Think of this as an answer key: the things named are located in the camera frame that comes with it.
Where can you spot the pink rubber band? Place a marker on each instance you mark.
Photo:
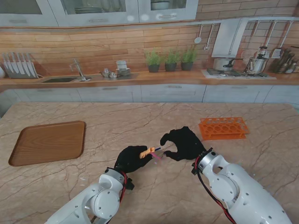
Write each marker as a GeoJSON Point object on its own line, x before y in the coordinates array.
{"type": "Point", "coordinates": [155, 155]}

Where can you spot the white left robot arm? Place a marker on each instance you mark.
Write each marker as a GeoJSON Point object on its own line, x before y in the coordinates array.
{"type": "Point", "coordinates": [93, 203]}

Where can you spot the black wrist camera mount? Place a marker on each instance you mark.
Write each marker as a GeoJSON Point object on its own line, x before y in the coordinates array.
{"type": "Point", "coordinates": [195, 169]}
{"type": "Point", "coordinates": [129, 185]}

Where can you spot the orange test tube rack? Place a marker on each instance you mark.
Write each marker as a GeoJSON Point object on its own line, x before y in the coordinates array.
{"type": "Point", "coordinates": [224, 130]}

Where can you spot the yellow microfibre cloth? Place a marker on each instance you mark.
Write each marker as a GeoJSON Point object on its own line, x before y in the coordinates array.
{"type": "Point", "coordinates": [146, 152]}

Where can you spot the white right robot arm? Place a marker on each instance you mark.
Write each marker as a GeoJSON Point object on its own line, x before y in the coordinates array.
{"type": "Point", "coordinates": [238, 189]}

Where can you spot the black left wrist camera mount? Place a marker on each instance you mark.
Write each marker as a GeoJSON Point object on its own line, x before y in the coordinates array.
{"type": "Point", "coordinates": [129, 185]}

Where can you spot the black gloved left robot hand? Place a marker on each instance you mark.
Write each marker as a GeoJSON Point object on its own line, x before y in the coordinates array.
{"type": "Point", "coordinates": [132, 158]}

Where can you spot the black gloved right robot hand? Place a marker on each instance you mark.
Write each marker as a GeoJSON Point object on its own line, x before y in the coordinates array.
{"type": "Point", "coordinates": [187, 144]}

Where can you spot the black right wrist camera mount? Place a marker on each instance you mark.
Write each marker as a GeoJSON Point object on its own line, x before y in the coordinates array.
{"type": "Point", "coordinates": [195, 169]}

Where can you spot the brown wooden tray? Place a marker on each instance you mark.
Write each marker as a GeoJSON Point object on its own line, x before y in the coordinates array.
{"type": "Point", "coordinates": [49, 142]}

